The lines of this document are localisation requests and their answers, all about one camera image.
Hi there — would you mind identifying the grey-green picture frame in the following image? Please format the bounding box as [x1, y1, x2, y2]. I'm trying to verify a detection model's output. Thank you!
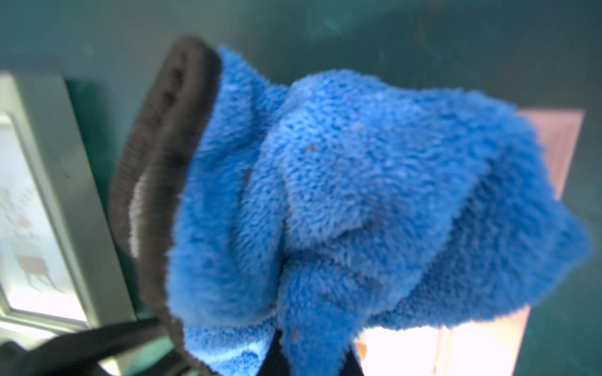
[1, 72, 135, 348]

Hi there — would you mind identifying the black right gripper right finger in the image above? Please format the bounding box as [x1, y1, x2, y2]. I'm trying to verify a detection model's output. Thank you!
[339, 345, 365, 376]

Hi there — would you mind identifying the pink picture frame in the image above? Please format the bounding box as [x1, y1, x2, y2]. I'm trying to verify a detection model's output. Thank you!
[355, 109, 585, 375]

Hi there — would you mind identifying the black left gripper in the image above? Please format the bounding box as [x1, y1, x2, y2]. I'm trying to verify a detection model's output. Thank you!
[1, 318, 164, 375]

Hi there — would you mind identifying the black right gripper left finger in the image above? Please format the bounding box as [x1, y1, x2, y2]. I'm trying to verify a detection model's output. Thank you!
[257, 330, 291, 376]

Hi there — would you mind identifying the blue black-edged cloth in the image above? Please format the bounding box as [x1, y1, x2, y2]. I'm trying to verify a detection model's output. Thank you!
[109, 38, 590, 375]

